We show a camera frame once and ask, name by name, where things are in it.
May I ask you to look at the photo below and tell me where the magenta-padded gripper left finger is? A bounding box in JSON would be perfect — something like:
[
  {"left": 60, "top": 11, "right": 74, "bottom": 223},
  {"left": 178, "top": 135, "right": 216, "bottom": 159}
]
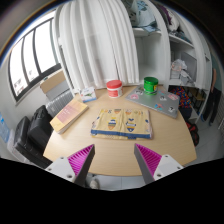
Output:
[{"left": 44, "top": 143, "right": 96, "bottom": 188}]

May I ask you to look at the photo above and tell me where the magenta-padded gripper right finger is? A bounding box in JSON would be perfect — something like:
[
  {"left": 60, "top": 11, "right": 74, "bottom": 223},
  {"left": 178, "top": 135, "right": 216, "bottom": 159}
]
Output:
[{"left": 133, "top": 143, "right": 184, "bottom": 185}]

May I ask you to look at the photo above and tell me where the yellow fish-print towel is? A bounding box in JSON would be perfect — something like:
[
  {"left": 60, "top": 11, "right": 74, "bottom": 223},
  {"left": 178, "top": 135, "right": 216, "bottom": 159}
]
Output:
[{"left": 90, "top": 108, "right": 154, "bottom": 140}]

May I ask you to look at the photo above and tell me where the yellow and pink book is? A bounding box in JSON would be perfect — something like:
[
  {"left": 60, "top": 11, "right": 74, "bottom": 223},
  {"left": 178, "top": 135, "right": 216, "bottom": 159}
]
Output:
[{"left": 49, "top": 98, "right": 90, "bottom": 135}]

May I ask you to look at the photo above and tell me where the red and black bag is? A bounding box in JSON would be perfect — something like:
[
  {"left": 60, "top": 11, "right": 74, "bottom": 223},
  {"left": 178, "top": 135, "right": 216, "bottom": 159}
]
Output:
[{"left": 185, "top": 120, "right": 200, "bottom": 148}]

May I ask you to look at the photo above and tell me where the grey laptop with stickers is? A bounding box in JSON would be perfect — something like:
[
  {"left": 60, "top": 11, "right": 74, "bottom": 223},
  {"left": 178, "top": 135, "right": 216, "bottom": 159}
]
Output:
[{"left": 124, "top": 84, "right": 180, "bottom": 119}]

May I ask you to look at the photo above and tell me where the grey ribbed radiator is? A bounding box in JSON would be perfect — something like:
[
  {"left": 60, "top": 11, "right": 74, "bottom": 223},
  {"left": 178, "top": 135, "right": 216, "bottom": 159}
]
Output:
[{"left": 45, "top": 89, "right": 75, "bottom": 118}]

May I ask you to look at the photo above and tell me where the small white printed box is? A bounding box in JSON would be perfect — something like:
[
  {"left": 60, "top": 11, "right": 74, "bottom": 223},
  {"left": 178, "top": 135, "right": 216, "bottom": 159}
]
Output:
[{"left": 78, "top": 86, "right": 98, "bottom": 103}]

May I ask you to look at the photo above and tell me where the green round tin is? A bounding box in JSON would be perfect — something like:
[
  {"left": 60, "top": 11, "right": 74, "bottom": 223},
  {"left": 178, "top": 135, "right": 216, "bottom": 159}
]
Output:
[{"left": 143, "top": 76, "right": 159, "bottom": 96}]

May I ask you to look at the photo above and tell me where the white jar with red lid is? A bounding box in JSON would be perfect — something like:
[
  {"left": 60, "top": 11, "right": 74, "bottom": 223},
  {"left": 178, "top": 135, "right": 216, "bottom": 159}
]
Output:
[{"left": 106, "top": 79, "right": 124, "bottom": 99}]

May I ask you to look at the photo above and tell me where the clear blue water bottle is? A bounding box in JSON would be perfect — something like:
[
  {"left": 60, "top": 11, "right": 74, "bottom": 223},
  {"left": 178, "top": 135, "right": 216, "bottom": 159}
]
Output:
[{"left": 0, "top": 111, "right": 11, "bottom": 144}]

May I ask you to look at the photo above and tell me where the cardboard box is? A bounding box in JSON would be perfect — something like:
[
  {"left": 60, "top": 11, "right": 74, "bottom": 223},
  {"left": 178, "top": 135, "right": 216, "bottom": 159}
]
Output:
[{"left": 39, "top": 69, "right": 68, "bottom": 95}]

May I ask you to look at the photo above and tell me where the person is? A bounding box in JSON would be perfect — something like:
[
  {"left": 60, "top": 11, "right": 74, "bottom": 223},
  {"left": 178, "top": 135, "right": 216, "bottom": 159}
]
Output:
[{"left": 202, "top": 66, "right": 224, "bottom": 127}]

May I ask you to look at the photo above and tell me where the white shelf unit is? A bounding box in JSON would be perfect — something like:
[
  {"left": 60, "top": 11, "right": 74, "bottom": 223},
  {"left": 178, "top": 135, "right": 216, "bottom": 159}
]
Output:
[{"left": 123, "top": 0, "right": 213, "bottom": 124}]

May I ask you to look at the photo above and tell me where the black-framed window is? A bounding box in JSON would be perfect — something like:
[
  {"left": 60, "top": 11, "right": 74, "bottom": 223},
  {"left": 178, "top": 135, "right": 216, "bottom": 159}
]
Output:
[{"left": 8, "top": 18, "right": 63, "bottom": 103}]

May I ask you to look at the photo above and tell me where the white curtain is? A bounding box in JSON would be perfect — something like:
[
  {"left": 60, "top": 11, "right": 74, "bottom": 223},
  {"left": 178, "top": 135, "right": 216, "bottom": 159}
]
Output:
[{"left": 54, "top": 0, "right": 140, "bottom": 90}]

